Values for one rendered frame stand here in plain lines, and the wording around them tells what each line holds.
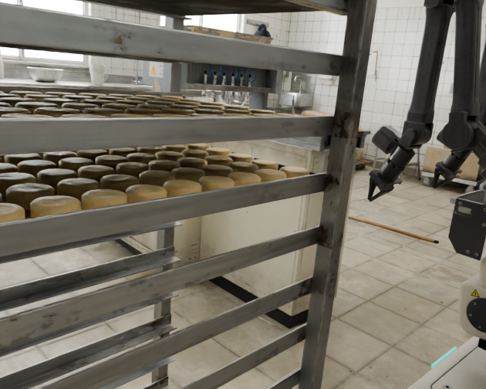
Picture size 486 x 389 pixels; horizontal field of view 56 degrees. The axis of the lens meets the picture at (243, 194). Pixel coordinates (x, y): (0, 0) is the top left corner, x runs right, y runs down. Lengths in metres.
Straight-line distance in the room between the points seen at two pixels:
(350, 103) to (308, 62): 0.10
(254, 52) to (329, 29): 6.63
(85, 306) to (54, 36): 0.26
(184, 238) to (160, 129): 1.98
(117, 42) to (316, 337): 0.58
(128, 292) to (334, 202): 0.36
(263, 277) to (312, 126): 1.57
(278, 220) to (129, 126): 1.62
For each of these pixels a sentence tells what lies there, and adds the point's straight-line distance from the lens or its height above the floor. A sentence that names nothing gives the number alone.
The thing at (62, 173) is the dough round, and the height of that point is 0.97.
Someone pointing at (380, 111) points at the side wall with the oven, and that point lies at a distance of 6.64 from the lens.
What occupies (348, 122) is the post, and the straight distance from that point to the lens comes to 0.72.
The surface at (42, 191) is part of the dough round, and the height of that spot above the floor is 0.97.
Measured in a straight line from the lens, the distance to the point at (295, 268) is 2.05.
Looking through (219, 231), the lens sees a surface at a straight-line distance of 2.39.
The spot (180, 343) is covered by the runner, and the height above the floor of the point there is 0.78.
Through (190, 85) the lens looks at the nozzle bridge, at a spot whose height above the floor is 1.04.
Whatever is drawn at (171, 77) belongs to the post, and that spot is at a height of 1.10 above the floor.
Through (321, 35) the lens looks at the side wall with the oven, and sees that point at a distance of 7.28.
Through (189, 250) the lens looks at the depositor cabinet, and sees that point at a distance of 2.51.
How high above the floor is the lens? 1.12
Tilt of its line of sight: 15 degrees down
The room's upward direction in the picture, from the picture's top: 5 degrees clockwise
